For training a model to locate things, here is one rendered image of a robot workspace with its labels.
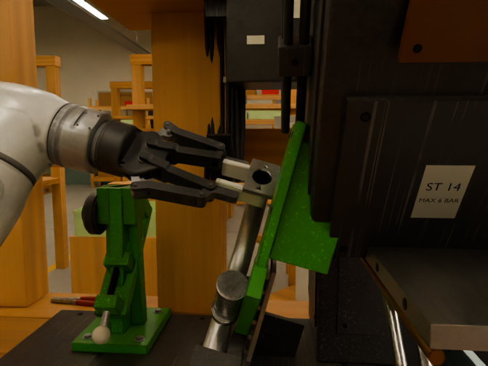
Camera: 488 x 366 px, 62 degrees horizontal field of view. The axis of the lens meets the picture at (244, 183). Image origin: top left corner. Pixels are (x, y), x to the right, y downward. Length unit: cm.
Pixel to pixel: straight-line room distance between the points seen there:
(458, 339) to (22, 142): 52
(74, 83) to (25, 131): 1120
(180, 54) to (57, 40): 1132
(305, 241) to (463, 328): 21
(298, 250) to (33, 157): 36
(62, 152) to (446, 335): 48
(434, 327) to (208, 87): 64
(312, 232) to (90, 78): 1125
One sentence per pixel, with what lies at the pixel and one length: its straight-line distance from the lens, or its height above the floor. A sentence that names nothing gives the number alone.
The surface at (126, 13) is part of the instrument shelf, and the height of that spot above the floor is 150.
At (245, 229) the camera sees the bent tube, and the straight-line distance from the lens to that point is 61.
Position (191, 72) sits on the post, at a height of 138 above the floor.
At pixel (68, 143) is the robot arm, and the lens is 58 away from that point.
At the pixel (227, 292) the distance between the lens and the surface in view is 48.
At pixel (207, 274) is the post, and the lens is 88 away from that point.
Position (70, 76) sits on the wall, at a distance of 1187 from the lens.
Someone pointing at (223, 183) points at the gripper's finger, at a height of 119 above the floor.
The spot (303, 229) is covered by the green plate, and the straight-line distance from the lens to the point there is 47.
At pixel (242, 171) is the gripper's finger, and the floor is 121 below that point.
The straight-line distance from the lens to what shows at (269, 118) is 745.
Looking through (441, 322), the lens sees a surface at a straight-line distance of 32.
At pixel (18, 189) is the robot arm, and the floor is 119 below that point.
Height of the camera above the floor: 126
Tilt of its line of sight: 6 degrees down
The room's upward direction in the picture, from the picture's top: straight up
